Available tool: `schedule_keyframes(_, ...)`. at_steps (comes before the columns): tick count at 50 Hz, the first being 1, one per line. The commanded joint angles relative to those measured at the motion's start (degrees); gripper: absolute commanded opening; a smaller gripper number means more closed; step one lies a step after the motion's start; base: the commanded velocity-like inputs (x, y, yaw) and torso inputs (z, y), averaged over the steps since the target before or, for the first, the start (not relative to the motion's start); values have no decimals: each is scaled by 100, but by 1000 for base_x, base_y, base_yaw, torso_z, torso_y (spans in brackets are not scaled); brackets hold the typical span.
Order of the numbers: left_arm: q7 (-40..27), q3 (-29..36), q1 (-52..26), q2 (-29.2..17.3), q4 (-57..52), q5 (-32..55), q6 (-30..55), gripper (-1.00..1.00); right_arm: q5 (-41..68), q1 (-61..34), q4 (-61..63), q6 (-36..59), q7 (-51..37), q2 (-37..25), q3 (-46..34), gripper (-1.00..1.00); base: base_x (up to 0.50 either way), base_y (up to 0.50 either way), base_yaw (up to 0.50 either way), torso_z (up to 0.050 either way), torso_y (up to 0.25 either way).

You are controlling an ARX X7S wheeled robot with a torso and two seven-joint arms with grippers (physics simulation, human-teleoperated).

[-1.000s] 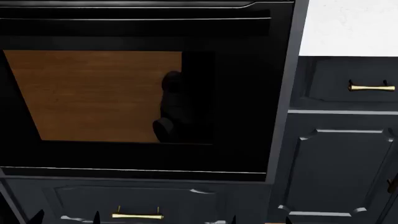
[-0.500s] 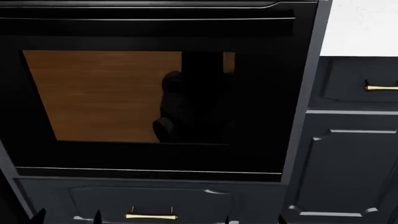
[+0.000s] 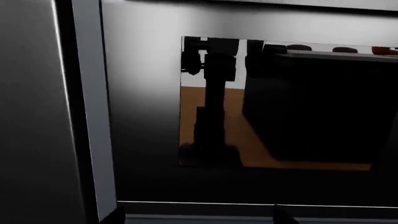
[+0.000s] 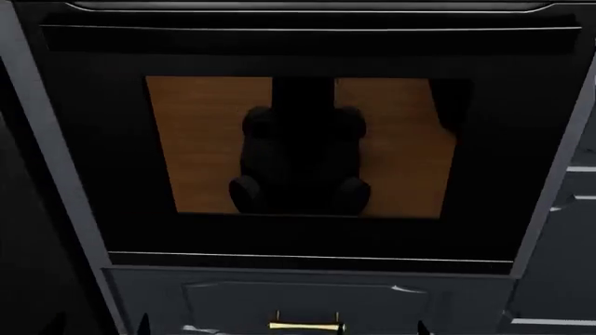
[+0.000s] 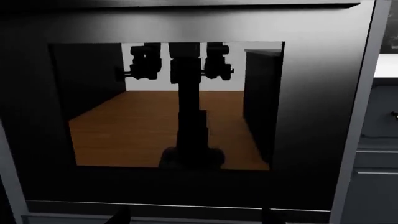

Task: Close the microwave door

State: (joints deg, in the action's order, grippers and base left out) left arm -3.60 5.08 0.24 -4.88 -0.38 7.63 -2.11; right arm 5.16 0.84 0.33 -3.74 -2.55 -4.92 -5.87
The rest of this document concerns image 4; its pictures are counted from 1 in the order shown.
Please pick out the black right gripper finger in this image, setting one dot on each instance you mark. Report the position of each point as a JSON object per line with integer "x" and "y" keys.
{"x": 423, "y": 329}

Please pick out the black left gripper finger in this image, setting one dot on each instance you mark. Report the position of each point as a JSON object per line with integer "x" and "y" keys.
{"x": 145, "y": 327}

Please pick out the black oven door with window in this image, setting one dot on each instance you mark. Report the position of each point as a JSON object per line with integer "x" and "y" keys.
{"x": 93, "y": 146}

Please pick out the grey drawer front panel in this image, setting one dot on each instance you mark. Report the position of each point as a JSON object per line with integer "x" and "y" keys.
{"x": 149, "y": 300}

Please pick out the grey cabinet drawer fronts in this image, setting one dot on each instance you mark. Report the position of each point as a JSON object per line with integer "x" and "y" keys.
{"x": 559, "y": 251}

